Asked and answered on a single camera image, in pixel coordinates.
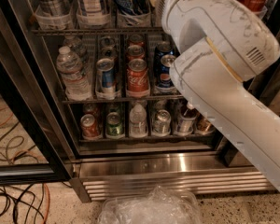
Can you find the orange juice bottle bottom shelf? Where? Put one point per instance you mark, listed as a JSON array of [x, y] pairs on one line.
[[185, 120]]

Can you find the red cola can front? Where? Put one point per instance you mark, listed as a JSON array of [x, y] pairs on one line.
[[137, 77]]

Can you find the red can bottom shelf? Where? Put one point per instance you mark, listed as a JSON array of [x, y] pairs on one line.
[[89, 126]]

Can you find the blue pepsi can front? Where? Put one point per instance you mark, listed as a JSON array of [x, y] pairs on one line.
[[164, 79]]

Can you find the blue pepsi can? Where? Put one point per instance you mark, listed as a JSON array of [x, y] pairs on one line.
[[162, 48], [164, 79]]

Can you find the gold can bottom shelf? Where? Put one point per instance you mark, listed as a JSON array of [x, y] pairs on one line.
[[203, 125]]

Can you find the silver can bottom shelf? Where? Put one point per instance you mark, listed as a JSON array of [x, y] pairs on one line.
[[161, 122]]

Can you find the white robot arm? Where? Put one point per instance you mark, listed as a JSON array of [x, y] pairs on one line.
[[221, 45]]

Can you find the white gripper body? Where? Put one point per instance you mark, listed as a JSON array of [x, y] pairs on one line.
[[219, 23]]

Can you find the clear plastic bag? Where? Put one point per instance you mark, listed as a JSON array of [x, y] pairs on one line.
[[160, 206]]

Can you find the front water bottle middle shelf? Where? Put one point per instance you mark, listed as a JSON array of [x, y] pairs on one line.
[[73, 74]]

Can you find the rear water bottle middle shelf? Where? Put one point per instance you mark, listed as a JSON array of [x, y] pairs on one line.
[[77, 46]]

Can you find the green can bottom shelf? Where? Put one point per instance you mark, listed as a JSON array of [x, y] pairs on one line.
[[114, 127]]

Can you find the left fridge glass door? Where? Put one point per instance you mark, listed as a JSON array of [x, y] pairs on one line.
[[30, 86]]

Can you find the water bottle bottom shelf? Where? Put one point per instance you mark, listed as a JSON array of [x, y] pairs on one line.
[[138, 122]]

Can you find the blue silver can front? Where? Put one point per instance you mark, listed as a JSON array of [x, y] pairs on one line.
[[106, 79]]

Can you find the water bottle shelf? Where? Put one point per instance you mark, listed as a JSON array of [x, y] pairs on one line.
[[77, 46], [138, 122], [73, 74]]

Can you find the stainless steel fridge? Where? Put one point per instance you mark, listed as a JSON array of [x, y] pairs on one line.
[[199, 162]]

